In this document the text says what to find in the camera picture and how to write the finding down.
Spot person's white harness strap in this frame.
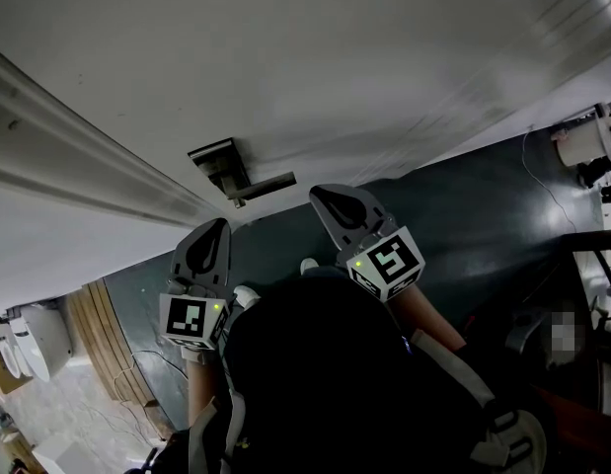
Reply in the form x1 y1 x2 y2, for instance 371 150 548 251
408 328 548 468
186 392 247 474

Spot white cylinder device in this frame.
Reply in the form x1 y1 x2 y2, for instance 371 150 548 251
551 102 611 168

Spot wooden slat panel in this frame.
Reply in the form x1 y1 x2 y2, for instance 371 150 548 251
65 277 161 409

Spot white cabinet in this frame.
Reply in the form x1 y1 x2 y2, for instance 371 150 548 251
31 432 89 474

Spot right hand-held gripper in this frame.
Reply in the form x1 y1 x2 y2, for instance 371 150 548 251
309 184 427 304

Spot red-brown furniture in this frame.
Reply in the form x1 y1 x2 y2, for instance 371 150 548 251
531 382 611 443

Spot person's right white harness strap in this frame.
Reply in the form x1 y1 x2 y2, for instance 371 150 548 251
408 328 548 468

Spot person's left white harness strap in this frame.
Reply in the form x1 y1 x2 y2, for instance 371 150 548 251
186 392 247 474

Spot silver door lever handle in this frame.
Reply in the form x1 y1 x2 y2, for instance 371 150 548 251
225 171 298 201

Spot small black device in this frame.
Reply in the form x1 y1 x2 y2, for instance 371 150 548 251
578 158 611 190

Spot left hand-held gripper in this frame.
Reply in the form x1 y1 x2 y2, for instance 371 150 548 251
159 217 233 364

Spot person's left white shoe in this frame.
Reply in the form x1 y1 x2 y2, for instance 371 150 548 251
233 284 262 310

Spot person's blue jeans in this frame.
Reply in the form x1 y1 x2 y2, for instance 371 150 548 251
297 266 353 285

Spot white rounded appliance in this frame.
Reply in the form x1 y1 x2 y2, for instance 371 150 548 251
8 303 74 383

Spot white door frame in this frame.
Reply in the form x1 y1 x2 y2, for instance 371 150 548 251
0 0 611 229

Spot thin white floor cable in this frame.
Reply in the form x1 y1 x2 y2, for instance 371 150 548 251
521 124 580 231
112 348 188 443

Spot person's left forearm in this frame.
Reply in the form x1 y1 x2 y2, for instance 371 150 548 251
186 360 222 432

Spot black metal frame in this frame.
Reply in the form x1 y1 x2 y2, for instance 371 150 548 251
556 232 611 325

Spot dark door lock plate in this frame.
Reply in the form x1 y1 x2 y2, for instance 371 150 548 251
187 137 252 201

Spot cardboard box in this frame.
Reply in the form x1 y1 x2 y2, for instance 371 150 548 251
0 341 35 397

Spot person's black shirt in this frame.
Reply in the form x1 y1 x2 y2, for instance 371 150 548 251
220 276 548 474

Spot person's right forearm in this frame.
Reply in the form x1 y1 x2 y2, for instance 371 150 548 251
388 283 467 353

